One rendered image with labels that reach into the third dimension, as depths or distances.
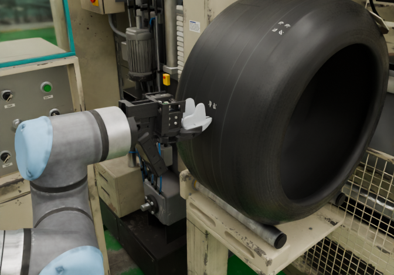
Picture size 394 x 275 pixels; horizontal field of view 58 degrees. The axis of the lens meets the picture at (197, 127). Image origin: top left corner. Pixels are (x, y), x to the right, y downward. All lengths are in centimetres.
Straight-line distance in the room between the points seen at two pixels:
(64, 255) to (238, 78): 45
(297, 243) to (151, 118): 66
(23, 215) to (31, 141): 86
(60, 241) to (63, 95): 85
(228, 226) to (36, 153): 66
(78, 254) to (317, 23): 61
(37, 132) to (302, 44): 51
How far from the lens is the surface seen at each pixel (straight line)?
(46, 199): 62
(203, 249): 147
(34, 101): 129
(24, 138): 58
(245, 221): 104
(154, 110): 65
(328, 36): 80
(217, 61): 79
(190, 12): 111
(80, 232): 55
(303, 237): 118
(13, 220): 141
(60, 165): 58
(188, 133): 69
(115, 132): 60
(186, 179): 114
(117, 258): 223
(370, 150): 130
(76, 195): 62
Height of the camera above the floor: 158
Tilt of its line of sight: 26 degrees down
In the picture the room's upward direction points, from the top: straight up
